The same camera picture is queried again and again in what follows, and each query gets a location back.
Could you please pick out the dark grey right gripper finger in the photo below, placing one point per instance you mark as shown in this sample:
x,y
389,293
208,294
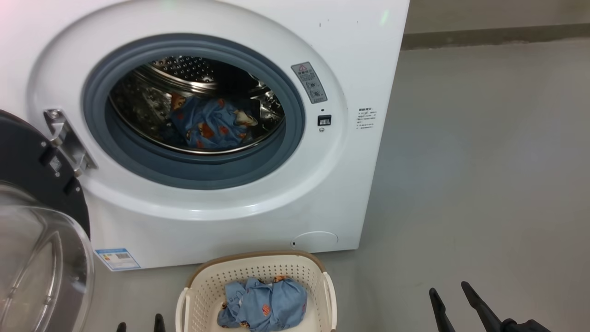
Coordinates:
x,y
484,313
442,316

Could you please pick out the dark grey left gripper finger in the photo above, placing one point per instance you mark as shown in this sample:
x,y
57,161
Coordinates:
x,y
160,324
121,328

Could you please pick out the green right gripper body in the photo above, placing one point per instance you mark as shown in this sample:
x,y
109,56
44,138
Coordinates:
x,y
525,326

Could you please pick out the blue bear-print garment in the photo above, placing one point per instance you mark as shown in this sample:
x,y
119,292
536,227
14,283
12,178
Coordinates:
x,y
276,304
207,122

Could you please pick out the black round glass washer door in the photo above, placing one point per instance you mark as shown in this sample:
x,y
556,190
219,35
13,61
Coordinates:
x,y
27,157

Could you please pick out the white front-load washing machine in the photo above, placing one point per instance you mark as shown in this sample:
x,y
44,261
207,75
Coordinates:
x,y
230,216

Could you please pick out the grey rubber door gasket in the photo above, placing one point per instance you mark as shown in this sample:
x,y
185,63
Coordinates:
x,y
138,161

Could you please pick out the metal door hinge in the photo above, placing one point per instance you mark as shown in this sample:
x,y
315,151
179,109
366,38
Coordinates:
x,y
69,143

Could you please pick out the stainless steel washer drum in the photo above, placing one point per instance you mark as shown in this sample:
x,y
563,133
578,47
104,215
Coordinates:
x,y
138,101

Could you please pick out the cream perforated plastic laundry basket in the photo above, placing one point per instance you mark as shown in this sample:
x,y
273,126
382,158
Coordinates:
x,y
207,286

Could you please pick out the blue energy label sticker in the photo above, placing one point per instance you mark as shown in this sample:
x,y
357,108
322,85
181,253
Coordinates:
x,y
117,259

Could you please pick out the round white filter cover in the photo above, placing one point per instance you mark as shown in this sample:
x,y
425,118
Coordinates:
x,y
315,240

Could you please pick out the small black text label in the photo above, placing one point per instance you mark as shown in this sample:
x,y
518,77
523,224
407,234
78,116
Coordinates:
x,y
366,118

